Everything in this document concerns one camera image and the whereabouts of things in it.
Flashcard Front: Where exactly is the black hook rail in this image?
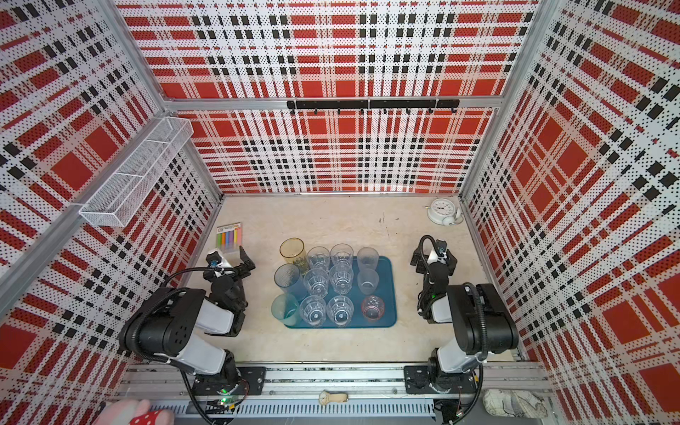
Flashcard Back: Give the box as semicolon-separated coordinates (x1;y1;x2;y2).
286;99;460;113

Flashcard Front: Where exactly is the pink tinted glass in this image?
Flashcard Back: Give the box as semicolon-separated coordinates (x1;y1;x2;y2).
361;295;385;322

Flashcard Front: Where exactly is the blue grey frosted cup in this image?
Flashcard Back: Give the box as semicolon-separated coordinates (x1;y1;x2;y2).
274;264;308;301

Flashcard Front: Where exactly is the amber tall glass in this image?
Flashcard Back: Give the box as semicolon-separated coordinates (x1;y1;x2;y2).
279;237;309;274

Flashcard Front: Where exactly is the mint green frosted cup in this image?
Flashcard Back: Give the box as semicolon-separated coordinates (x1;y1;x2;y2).
270;293;300;328

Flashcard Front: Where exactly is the crumpled white cloth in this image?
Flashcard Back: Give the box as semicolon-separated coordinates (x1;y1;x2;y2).
482;389;548;419

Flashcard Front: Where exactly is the pink plush toy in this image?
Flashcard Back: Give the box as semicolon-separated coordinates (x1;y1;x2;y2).
94;399;175;425

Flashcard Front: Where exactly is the beige small figure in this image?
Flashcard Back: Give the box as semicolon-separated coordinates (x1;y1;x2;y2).
318;391;349;407

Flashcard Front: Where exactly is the white wire mesh basket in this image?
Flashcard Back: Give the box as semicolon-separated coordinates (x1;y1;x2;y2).
80;117;193;228

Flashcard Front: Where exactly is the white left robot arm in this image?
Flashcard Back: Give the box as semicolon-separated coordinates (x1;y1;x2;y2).
119;247;256;395

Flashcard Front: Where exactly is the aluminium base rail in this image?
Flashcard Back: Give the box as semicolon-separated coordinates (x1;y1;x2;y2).
113;361;554;420

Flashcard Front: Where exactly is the white alarm clock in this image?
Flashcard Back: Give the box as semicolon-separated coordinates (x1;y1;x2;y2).
427;198;464;227

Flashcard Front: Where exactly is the teal plastic tray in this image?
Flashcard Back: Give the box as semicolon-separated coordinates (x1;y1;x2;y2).
287;256;398;329

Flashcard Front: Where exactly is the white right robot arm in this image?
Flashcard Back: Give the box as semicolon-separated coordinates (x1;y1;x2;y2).
404;235;519;394

